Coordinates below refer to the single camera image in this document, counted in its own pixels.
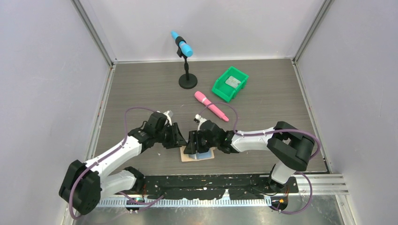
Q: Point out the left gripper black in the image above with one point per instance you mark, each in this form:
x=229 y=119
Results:
x=176 y=140

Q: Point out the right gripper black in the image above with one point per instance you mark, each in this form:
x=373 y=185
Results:
x=191 y=147

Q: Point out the beige card holder wallet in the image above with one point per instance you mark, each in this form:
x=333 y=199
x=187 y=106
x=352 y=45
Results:
x=196 y=156

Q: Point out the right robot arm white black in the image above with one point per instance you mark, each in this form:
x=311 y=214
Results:
x=292 y=147

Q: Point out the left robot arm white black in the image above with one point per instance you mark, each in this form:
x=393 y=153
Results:
x=86 y=183

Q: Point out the card inside green bin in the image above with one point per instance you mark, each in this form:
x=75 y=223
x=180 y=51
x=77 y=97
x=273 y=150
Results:
x=233 y=82

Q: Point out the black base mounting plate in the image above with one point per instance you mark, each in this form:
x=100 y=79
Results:
x=210 y=187

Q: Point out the pink toy microphone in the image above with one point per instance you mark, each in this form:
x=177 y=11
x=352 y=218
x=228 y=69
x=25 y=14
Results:
x=213 y=108

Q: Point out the black microphone stand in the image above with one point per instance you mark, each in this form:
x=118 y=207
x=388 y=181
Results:
x=187 y=80

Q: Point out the green plastic bin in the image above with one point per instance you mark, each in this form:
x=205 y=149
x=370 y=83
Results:
x=224 y=91

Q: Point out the blue toy microphone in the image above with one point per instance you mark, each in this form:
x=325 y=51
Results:
x=183 y=48

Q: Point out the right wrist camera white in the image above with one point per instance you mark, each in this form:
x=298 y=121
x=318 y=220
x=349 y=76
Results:
x=199 y=119

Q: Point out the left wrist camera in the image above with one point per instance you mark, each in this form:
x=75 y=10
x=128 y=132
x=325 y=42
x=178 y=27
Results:
x=169 y=115

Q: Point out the aluminium front rail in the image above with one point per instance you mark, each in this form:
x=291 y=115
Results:
x=165 y=203

